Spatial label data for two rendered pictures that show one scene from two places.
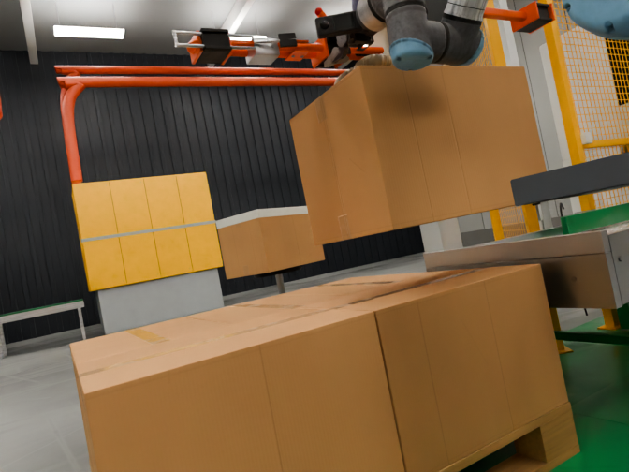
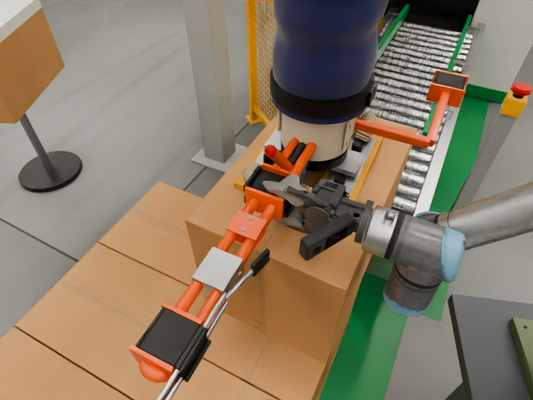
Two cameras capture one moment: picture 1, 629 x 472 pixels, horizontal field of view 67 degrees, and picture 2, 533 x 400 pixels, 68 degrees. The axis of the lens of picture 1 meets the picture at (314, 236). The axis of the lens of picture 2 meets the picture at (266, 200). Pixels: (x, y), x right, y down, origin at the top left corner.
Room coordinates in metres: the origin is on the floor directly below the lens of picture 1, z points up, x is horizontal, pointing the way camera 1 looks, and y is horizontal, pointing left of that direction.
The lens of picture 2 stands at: (0.85, 0.18, 1.82)
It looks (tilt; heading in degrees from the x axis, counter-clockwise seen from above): 47 degrees down; 326
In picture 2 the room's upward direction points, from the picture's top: straight up
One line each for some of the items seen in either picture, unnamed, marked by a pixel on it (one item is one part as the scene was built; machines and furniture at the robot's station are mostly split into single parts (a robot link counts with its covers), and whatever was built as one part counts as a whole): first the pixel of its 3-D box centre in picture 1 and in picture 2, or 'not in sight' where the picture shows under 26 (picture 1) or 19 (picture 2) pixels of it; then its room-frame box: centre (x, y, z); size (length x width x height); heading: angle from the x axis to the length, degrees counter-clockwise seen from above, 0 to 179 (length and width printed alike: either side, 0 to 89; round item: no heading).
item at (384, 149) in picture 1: (417, 157); (308, 218); (1.42, -0.35, 0.92); 0.60 x 0.40 x 0.40; 118
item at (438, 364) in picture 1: (295, 369); (178, 362); (1.51, 0.14, 0.34); 1.20 x 1.00 x 0.40; 119
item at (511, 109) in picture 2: not in sight; (469, 189); (1.42, -1.34, 0.50); 0.07 x 0.07 x 1.00; 29
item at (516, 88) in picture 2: not in sight; (520, 91); (1.42, -1.34, 1.02); 0.07 x 0.07 x 0.04
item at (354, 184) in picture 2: not in sight; (347, 167); (1.36, -0.41, 1.14); 0.34 x 0.10 x 0.05; 120
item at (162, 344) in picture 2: (210, 48); (169, 340); (1.14, 0.16, 1.24); 0.08 x 0.07 x 0.05; 120
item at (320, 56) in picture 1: (329, 51); (272, 190); (1.32, -0.14, 1.24); 0.10 x 0.08 x 0.06; 30
